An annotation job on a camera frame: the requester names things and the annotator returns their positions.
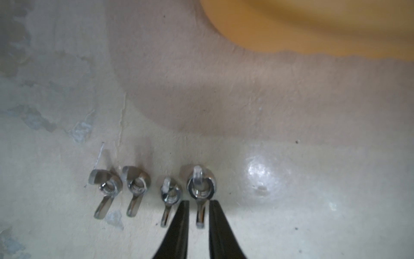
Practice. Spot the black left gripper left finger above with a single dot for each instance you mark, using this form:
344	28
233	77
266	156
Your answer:
175	242

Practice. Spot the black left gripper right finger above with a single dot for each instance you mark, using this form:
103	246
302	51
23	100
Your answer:
222	241

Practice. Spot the steel wing nut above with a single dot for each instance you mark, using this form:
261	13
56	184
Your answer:
171	193
110	185
138	183
202	186

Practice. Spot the yellow oval storage tray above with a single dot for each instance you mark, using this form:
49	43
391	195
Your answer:
373	29

